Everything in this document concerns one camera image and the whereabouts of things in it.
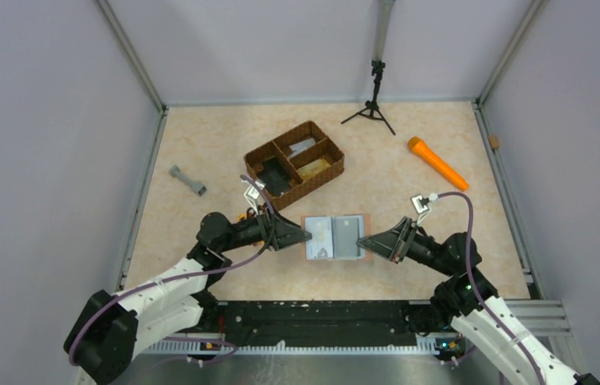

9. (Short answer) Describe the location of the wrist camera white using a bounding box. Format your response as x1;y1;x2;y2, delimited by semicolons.
411;194;432;226
243;180;265;215

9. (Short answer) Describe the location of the yellow red toy car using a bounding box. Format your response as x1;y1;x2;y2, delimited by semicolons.
236;210;257;223

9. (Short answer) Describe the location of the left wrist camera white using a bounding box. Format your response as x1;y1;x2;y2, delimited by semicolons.
243;180;265;215

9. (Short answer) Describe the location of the grey credit card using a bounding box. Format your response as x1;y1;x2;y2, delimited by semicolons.
332;215;365;260

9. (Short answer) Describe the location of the silver card in basket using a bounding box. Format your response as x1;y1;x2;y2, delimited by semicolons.
287;137;316;158

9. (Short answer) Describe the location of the black mini tripod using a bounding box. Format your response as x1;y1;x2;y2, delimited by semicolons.
340;60;396;136

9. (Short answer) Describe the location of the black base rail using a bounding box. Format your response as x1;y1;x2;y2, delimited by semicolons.
167;300;484;352

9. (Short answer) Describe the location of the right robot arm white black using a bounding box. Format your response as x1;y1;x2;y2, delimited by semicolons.
357;217;599;384

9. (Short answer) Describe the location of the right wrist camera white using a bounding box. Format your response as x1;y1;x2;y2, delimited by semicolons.
411;194;432;226

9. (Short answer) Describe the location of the grey plastic connector piece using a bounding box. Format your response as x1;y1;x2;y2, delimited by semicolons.
168;165;207;197

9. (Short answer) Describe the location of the gold card in basket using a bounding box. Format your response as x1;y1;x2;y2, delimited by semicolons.
298;158;330;180

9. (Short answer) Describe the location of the small tan block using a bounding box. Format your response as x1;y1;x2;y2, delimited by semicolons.
488;134;501;151

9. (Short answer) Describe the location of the black object in basket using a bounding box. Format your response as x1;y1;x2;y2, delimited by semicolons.
257;158;292;197

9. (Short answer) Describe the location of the brown leather card holder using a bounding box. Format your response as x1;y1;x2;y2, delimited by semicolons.
301;213;372;261

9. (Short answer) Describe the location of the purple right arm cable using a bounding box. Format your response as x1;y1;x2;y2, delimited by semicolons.
430;191;545;385

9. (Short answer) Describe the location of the orange flashlight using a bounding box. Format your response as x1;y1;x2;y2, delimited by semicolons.
407;136;469;192

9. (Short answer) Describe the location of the brown wicker divided basket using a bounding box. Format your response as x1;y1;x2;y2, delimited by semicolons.
243;120;345;210

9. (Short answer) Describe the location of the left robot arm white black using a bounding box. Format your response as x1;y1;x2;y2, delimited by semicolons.
63;209;311;384

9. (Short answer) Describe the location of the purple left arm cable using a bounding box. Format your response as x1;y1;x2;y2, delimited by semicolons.
67;174;280;367

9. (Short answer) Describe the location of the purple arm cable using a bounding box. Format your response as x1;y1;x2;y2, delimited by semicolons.
67;174;280;367
430;191;545;385

